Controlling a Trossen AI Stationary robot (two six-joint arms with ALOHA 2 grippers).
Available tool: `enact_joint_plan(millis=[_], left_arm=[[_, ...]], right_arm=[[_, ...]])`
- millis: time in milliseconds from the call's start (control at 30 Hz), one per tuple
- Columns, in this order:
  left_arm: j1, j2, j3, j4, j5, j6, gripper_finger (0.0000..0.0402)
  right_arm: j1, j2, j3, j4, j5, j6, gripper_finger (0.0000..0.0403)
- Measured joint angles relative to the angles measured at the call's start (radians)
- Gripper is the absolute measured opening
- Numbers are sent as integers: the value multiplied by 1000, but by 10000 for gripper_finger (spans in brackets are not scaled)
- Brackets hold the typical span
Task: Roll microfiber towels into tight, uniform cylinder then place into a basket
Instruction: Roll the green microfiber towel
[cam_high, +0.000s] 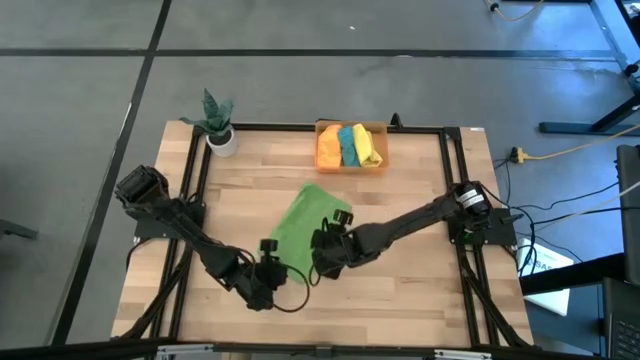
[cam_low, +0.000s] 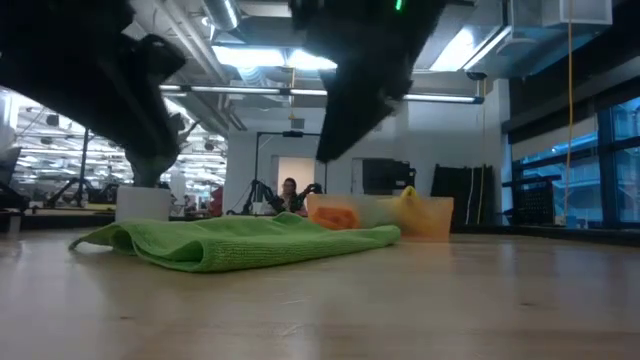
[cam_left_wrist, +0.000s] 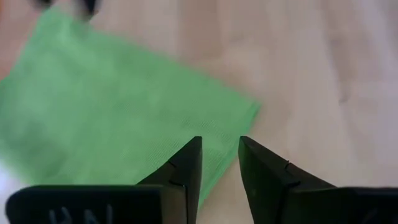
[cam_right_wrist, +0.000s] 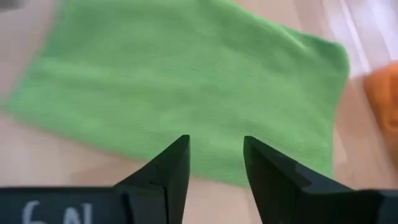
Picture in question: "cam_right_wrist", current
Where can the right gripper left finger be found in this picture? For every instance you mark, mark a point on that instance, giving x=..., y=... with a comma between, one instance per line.
x=168, y=180

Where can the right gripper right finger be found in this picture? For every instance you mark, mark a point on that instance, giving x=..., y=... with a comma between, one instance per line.
x=276, y=183

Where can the green microfiber towel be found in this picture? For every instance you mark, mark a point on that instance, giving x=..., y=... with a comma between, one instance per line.
x=186, y=77

